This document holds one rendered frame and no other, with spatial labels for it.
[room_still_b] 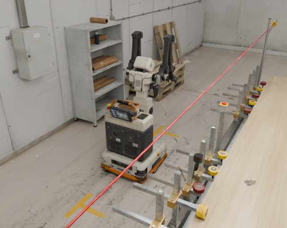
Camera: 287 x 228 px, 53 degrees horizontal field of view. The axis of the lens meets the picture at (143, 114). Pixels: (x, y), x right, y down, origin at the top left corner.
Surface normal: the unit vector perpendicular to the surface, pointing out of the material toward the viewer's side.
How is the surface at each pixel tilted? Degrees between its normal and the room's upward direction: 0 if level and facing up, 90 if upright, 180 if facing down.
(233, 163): 0
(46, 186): 0
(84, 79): 90
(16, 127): 90
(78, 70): 90
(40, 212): 0
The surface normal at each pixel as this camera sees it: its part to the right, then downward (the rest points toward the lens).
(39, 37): 0.87, 0.22
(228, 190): 0.00, -0.90
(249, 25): -0.50, 0.38
